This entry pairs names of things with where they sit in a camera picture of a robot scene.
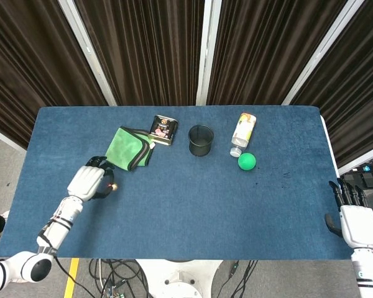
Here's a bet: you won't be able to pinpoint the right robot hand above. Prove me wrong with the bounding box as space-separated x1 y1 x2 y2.
325 178 373 249

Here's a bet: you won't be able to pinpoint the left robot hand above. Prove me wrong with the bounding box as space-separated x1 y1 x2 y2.
67 156 117 202

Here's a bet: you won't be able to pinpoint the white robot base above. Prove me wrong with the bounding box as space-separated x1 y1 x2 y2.
135 259 223 298

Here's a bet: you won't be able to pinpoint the black equipment with cyan lights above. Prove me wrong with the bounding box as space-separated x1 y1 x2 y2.
341 156 373 199

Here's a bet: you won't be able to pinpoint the green microfiber cloth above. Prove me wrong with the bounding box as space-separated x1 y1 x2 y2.
104 125 157 172

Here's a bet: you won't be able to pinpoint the black gold tin can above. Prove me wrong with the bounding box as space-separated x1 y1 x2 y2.
148 114 179 147

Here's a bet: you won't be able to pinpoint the yellow floor tape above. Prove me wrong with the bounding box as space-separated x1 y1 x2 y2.
63 258 80 298

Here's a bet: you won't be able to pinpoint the blue table mat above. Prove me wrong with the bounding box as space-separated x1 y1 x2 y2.
0 106 354 261

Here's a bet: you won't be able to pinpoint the black mesh pen cup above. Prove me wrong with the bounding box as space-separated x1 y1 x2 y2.
188 124 215 158

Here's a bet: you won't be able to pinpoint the green ball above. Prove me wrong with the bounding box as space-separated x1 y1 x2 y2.
237 152 257 171

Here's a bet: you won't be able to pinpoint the dark brown curtain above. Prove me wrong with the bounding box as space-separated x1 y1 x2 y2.
0 0 373 168

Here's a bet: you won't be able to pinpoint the plastic bottle with label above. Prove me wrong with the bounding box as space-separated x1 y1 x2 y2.
229 112 257 158

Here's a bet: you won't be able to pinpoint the black floor cables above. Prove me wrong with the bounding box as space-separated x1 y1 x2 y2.
54 258 162 298

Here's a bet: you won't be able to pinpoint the white partition frame post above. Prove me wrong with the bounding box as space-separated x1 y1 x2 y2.
195 0 223 106
281 0 368 106
57 0 117 107

